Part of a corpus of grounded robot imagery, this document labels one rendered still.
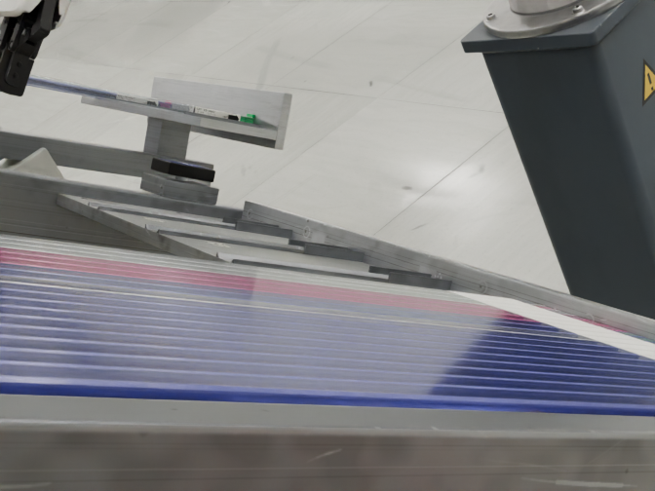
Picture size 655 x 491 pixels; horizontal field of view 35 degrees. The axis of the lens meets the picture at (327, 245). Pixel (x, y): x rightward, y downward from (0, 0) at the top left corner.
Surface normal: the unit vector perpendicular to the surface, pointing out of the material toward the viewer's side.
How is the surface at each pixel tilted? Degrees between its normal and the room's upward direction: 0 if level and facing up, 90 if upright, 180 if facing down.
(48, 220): 90
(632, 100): 90
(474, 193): 0
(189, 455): 90
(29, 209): 90
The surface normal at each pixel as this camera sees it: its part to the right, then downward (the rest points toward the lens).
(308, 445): 0.57, 0.18
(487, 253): -0.39, -0.80
